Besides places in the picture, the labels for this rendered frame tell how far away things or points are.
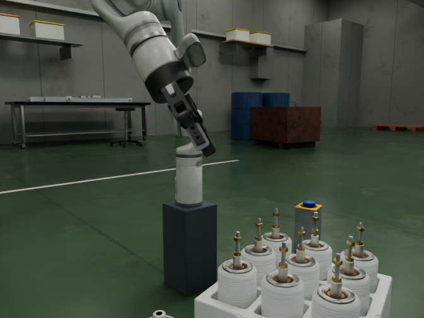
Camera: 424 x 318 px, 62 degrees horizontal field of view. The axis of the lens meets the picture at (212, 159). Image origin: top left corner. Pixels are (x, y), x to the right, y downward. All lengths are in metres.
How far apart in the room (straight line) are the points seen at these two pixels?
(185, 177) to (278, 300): 0.55
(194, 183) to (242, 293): 0.46
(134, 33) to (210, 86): 8.61
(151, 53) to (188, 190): 0.70
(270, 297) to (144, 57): 0.56
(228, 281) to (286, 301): 0.14
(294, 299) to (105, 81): 7.12
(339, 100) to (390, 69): 1.79
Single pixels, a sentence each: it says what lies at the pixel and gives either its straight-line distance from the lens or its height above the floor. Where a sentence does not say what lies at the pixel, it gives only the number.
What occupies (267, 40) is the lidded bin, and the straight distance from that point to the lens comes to 9.78.
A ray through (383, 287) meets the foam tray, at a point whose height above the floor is 0.18.
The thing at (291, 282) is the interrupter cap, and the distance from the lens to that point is 0.85.
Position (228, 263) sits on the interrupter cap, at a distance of 0.92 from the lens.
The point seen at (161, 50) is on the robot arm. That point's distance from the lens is 0.58.
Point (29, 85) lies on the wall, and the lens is 7.22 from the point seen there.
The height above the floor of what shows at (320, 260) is 0.23.
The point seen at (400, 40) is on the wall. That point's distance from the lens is 12.24.
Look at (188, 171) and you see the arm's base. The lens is 1.19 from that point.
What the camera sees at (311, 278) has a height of 0.23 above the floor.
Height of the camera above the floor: 0.64
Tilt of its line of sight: 8 degrees down
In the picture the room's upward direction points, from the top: straight up
